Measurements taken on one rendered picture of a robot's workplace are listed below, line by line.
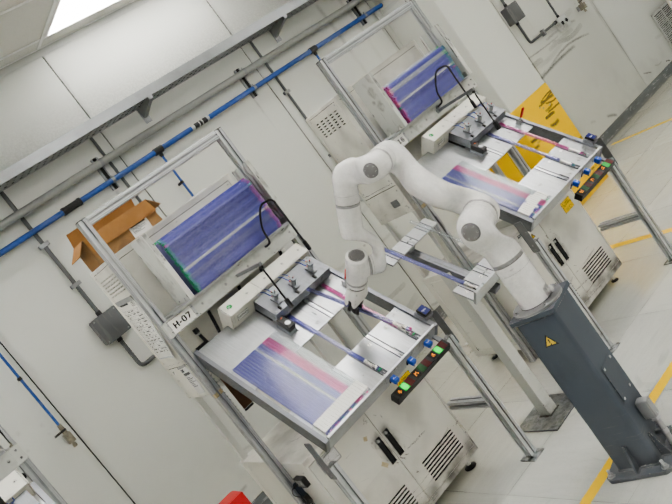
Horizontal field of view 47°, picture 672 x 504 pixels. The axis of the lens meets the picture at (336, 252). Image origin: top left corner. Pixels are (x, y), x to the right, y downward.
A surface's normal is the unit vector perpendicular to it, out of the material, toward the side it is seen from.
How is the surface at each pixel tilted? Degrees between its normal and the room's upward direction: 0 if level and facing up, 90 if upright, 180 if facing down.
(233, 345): 44
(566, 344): 90
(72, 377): 90
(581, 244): 90
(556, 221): 90
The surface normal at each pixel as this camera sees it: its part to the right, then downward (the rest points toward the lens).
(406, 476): 0.49, -0.22
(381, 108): -0.64, 0.57
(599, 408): -0.48, 0.50
